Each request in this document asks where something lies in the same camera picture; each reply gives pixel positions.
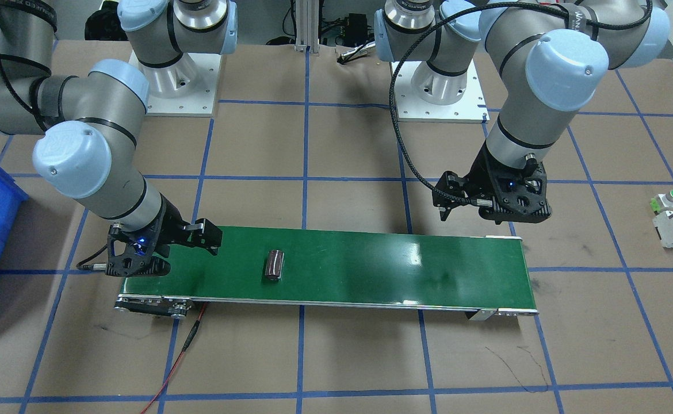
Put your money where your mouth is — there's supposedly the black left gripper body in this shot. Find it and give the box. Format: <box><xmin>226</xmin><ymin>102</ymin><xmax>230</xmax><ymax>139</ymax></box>
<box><xmin>466</xmin><ymin>144</ymin><xmax>547</xmax><ymax>198</ymax></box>

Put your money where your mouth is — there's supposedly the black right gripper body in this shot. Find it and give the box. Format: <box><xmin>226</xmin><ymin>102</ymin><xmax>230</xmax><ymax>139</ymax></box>
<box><xmin>107</xmin><ymin>197</ymin><xmax>186</xmax><ymax>260</ymax></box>

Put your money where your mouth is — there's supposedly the dark brown cylindrical capacitor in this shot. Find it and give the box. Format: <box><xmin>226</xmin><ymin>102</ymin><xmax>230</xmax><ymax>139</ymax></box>
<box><xmin>263</xmin><ymin>250</ymin><xmax>284</xmax><ymax>281</ymax></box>

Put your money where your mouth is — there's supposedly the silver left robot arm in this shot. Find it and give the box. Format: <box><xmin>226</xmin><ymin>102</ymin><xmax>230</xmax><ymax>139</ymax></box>
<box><xmin>375</xmin><ymin>1</ymin><xmax>670</xmax><ymax>224</ymax></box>

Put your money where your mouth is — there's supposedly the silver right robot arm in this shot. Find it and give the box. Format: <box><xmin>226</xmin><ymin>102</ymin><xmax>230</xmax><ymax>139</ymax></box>
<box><xmin>0</xmin><ymin>1</ymin><xmax>238</xmax><ymax>276</ymax></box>

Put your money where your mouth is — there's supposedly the green conveyor belt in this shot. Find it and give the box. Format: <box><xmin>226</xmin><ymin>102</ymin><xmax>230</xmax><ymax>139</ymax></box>
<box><xmin>115</xmin><ymin>226</ymin><xmax>537</xmax><ymax>320</ymax></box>

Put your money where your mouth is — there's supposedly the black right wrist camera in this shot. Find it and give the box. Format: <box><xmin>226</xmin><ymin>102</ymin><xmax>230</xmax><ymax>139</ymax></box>
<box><xmin>105</xmin><ymin>254</ymin><xmax>171</xmax><ymax>278</ymax></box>

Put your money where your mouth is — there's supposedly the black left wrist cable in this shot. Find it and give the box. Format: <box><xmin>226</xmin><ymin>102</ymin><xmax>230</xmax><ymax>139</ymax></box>
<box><xmin>388</xmin><ymin>0</ymin><xmax>653</xmax><ymax>199</ymax></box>

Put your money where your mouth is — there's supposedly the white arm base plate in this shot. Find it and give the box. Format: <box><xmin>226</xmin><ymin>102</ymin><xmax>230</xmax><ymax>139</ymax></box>
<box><xmin>129</xmin><ymin>53</ymin><xmax>221</xmax><ymax>117</ymax></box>
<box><xmin>395</xmin><ymin>61</ymin><xmax>488</xmax><ymax>123</ymax></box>

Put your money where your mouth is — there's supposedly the red conveyor power wire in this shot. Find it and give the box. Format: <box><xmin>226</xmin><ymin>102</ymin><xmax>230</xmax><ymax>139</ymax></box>
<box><xmin>140</xmin><ymin>303</ymin><xmax>208</xmax><ymax>414</ymax></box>

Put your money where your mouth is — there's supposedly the green push button switch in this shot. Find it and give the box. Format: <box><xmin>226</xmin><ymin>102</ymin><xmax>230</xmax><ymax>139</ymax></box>
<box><xmin>649</xmin><ymin>190</ymin><xmax>673</xmax><ymax>215</ymax></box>

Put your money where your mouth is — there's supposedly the aluminium frame post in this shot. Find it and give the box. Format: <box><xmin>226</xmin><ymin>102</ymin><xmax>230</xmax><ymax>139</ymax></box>
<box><xmin>294</xmin><ymin>0</ymin><xmax>321</xmax><ymax>54</ymax></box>

